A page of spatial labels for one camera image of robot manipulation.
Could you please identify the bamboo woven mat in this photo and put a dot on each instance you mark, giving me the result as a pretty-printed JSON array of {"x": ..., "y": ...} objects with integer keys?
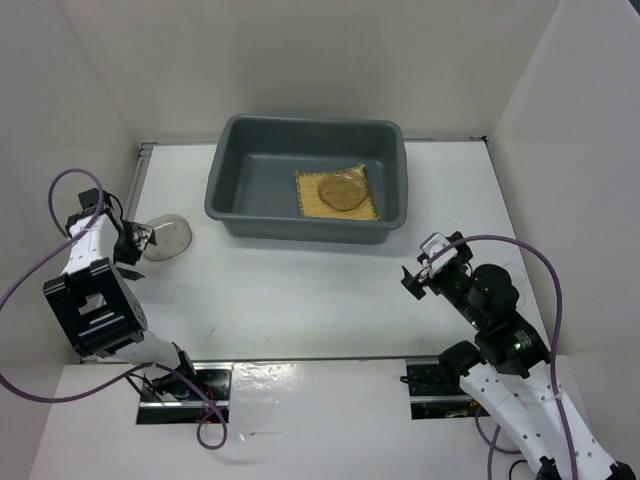
[{"x": 310, "y": 205}]

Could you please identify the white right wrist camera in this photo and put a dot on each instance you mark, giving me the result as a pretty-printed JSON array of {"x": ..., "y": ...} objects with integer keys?
[{"x": 436, "y": 253}]

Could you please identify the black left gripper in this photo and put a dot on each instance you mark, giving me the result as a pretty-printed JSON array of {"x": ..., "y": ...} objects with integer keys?
[{"x": 141, "y": 235}]

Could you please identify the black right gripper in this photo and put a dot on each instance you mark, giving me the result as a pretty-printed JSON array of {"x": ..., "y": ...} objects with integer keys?
[{"x": 412, "y": 283}]

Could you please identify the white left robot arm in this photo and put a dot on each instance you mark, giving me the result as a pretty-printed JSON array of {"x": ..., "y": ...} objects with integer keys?
[{"x": 92, "y": 298}]

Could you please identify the clear glass oval dish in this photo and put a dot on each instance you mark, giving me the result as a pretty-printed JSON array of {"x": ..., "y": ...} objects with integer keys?
[
  {"x": 342, "y": 191},
  {"x": 173, "y": 236}
]

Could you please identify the clear plastic cup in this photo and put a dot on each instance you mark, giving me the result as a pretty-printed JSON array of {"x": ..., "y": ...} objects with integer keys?
[{"x": 519, "y": 279}]

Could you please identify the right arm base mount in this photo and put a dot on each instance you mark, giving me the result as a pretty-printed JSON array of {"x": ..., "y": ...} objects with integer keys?
[{"x": 431, "y": 395}]

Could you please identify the grey plastic bin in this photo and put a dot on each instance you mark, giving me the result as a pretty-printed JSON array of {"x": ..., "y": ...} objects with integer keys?
[{"x": 260, "y": 160}]

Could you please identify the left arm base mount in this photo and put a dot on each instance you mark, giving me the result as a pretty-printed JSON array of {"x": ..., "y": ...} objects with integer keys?
[{"x": 168, "y": 400}]

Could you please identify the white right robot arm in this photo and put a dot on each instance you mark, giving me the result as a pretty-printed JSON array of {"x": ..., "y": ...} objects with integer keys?
[{"x": 508, "y": 368}]

